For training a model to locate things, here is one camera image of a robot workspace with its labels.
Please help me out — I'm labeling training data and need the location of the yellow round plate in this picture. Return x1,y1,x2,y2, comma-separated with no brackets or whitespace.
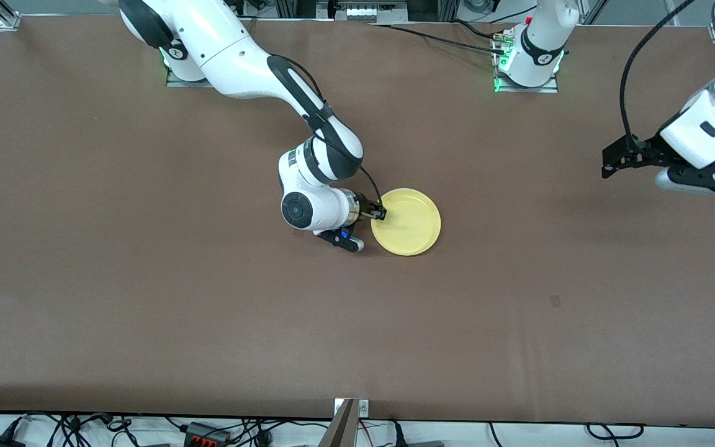
371,187,442,257

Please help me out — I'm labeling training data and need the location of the grey connector box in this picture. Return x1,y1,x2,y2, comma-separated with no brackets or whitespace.
336,0,409,24

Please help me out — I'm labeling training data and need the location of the black orange power strip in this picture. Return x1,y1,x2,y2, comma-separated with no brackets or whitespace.
184,422,232,445

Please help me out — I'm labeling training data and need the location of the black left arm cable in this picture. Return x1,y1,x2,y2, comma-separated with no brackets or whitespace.
619,0,696,150

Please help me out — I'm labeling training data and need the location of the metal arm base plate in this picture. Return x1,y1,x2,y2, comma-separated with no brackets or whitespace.
165,67,217,88
493,31,560,94

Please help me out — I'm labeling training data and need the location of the long black table cable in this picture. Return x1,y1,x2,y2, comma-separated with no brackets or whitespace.
367,22,507,55

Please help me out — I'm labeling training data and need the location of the short black table cable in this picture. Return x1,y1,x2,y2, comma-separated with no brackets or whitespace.
451,19,498,39

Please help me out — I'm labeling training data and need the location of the silver mounting bracket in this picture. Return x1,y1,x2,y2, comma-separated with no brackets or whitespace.
334,398,369,418

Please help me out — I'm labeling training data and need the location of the grey metal camera post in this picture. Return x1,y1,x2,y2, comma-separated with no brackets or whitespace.
319,399,359,447

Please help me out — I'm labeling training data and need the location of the black looped cable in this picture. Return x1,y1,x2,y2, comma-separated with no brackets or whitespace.
586,423,645,441

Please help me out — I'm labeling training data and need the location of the black cable tangle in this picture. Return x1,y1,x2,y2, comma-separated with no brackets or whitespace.
19,412,147,447

